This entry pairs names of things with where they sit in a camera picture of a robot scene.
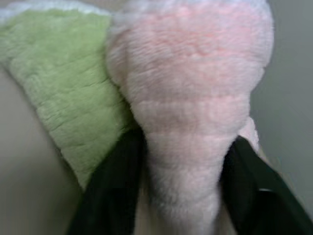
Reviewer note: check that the green fuzzy sock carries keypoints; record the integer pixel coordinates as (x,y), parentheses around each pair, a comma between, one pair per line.
(61,73)

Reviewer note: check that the pink fuzzy sock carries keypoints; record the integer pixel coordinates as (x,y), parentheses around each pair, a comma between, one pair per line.
(190,85)

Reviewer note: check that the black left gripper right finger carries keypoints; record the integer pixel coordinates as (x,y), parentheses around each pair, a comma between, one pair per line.
(259,203)

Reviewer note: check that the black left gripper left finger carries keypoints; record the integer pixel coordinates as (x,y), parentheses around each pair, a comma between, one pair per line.
(112,186)

